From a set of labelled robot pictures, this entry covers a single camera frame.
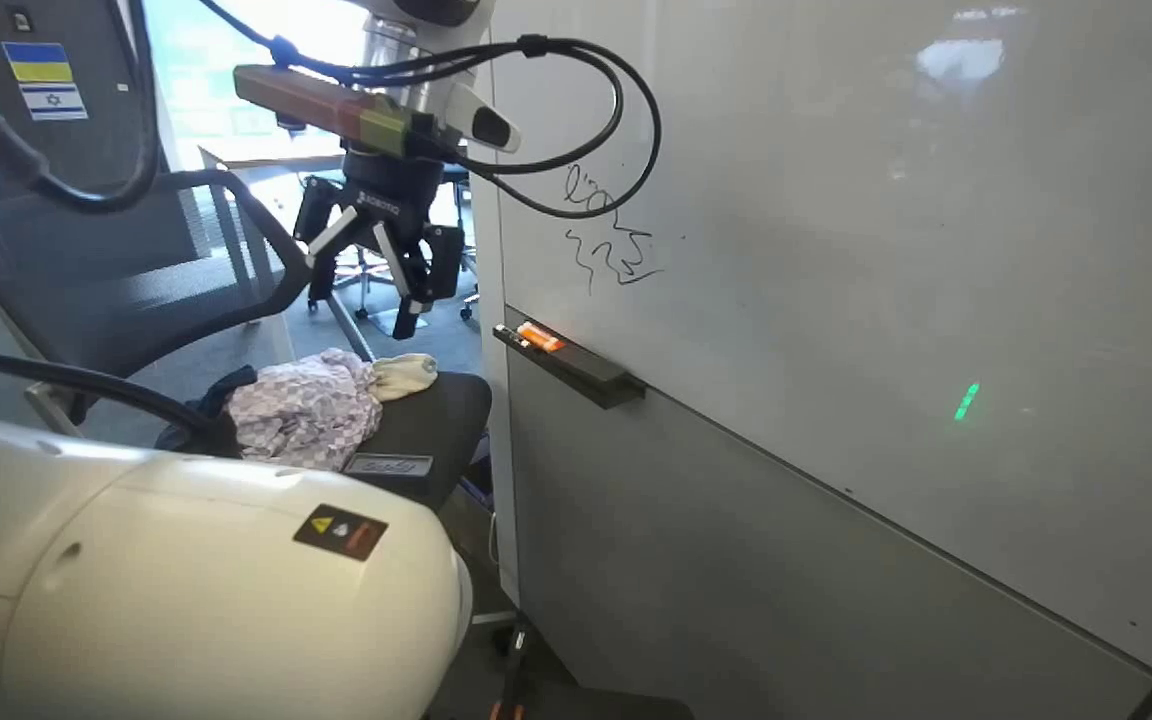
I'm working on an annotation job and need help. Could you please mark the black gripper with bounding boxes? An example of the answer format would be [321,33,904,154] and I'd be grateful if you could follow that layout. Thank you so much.
[291,148,462,342]

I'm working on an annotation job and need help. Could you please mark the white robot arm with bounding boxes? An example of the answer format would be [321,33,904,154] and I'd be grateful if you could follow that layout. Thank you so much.
[0,0,486,720]

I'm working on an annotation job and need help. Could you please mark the black office chair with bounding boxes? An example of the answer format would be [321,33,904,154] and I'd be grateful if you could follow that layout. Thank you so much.
[0,174,490,506]

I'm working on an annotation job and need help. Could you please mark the cream cloth piece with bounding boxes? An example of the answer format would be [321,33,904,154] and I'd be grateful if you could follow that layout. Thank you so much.
[375,353,438,401]

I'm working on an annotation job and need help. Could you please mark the patterned crumpled cloth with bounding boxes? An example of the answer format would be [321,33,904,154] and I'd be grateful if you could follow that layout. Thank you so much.
[222,350,382,473]

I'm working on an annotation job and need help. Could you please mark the orange marker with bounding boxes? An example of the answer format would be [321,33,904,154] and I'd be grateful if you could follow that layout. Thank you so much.
[516,324,562,353]

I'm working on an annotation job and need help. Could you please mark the large white whiteboard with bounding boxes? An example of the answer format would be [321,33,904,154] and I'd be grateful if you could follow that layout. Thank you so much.
[486,0,1152,720]

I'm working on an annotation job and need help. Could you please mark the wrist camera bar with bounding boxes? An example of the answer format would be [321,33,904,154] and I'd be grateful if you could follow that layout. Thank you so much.
[230,66,459,160]

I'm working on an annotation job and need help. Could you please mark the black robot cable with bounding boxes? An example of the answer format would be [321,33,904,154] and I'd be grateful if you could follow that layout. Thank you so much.
[196,0,668,225]

